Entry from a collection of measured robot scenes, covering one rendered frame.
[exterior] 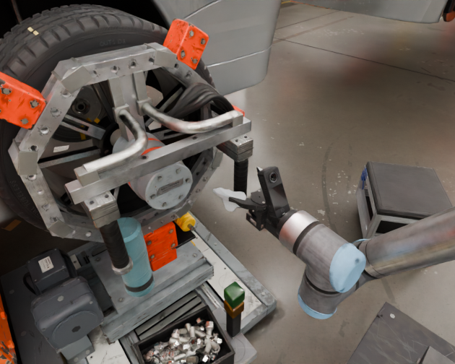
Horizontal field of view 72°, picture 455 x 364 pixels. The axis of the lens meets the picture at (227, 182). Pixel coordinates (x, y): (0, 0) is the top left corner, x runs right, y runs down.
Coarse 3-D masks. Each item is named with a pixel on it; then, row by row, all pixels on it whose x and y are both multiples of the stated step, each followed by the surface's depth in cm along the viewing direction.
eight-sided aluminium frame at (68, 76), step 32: (64, 64) 63; (96, 64) 64; (128, 64) 69; (160, 64) 73; (64, 96) 64; (32, 128) 63; (32, 160) 66; (32, 192) 70; (192, 192) 103; (64, 224) 78; (160, 224) 101
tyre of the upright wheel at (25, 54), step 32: (32, 32) 70; (64, 32) 66; (96, 32) 69; (128, 32) 73; (160, 32) 78; (0, 64) 68; (32, 64) 65; (0, 128) 67; (0, 160) 70; (0, 192) 74; (32, 224) 84
